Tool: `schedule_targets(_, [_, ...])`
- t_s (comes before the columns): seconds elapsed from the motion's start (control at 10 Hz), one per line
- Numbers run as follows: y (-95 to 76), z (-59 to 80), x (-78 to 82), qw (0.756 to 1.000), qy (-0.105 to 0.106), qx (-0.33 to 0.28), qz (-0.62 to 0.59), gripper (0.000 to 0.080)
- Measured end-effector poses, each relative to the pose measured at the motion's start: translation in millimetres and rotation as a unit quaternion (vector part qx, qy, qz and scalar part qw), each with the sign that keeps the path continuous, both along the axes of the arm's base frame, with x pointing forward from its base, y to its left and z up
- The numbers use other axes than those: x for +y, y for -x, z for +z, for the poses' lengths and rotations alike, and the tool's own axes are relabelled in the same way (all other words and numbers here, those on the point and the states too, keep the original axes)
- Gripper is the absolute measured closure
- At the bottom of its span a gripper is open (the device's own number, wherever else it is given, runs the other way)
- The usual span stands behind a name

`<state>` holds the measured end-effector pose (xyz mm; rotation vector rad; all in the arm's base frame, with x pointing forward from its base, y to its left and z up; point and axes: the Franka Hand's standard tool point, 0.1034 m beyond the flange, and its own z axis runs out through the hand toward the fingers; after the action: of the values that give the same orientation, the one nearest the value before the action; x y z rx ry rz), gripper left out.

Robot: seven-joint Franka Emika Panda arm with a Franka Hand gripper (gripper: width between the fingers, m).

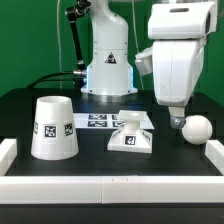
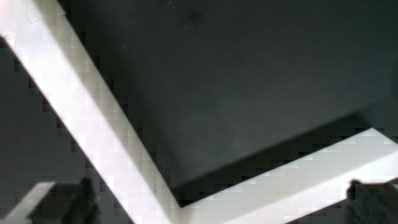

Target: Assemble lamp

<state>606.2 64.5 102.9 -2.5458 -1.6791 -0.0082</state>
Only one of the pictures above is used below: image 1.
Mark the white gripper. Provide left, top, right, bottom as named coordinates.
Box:
left=148, top=1, right=217, bottom=107

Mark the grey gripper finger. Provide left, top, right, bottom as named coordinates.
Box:
left=169, top=107, right=185, bottom=129

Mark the white lamp bulb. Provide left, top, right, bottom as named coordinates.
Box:
left=182, top=115, right=213, bottom=145

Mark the white lamp base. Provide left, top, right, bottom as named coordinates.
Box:
left=107, top=110, right=152, bottom=154

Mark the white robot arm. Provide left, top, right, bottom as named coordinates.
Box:
left=82, top=0, right=218, bottom=129

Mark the white lamp shade cone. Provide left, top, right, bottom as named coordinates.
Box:
left=31, top=96, right=79, bottom=160

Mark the white right fence block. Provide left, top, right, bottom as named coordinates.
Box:
left=205, top=140, right=224, bottom=176

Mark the white fence block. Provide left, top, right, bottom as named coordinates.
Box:
left=205, top=140, right=224, bottom=176
left=0, top=139, right=17, bottom=176

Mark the white marker sheet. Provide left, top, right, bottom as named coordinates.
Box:
left=72, top=112, right=155, bottom=131

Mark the white left fence block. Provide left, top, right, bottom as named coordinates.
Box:
left=0, top=139, right=17, bottom=176

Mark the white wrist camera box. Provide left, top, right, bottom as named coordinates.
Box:
left=135, top=47, right=153, bottom=76

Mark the white front fence wall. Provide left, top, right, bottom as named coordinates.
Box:
left=0, top=176, right=224, bottom=204

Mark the black cable hose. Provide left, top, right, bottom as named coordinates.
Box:
left=26, top=0, right=92, bottom=89

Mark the grey thin cable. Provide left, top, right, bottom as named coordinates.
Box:
left=55, top=0, right=64, bottom=90

